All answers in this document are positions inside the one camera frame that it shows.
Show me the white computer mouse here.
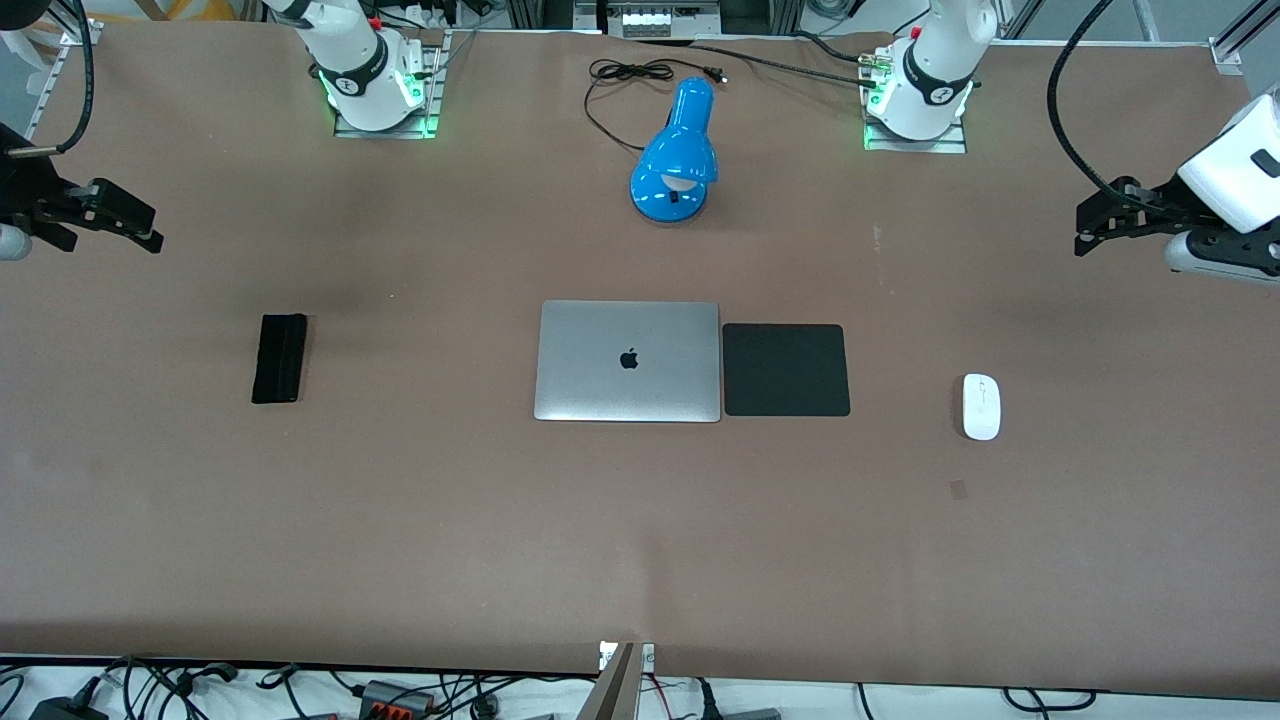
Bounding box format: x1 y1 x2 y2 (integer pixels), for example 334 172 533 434
962 373 1002 442

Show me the black right arm hose cable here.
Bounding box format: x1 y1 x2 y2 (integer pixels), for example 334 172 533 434
5 0 97 159

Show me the long black table cable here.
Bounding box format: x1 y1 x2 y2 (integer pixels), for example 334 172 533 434
635 32 891 91

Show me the looped black floor cable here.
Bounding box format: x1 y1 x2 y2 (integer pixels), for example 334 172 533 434
1003 686 1099 714

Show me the black square mouse pad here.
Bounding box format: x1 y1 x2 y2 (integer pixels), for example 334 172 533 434
722 323 852 418

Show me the black smartphone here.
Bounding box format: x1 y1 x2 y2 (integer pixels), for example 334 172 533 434
251 313 309 405

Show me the white power strip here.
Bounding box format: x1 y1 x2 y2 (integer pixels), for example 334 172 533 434
620 3 698 38

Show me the tangled black floor cable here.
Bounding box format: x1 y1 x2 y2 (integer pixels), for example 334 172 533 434
100 655 241 720

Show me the black lamp power cord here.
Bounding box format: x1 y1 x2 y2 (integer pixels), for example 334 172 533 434
584 58 729 154

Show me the black power adapter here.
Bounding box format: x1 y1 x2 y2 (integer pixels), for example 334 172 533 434
28 694 109 720

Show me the blue desk lamp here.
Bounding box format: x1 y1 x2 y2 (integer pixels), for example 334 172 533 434
629 77 720 225

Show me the black arm hose cable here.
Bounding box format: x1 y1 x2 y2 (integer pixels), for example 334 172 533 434
5 0 97 159
1047 0 1161 201

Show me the black left arm hose cable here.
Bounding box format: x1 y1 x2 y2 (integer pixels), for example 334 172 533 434
1047 0 1161 201

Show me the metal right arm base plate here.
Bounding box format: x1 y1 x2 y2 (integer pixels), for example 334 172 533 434
333 30 442 140

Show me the silver closed laptop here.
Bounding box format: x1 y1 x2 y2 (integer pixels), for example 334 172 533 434
533 300 722 424

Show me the grey box with orange connectors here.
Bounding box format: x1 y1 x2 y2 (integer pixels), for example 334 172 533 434
358 679 433 720

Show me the aluminium frame profile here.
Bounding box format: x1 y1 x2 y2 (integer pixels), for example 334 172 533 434
1208 0 1280 77

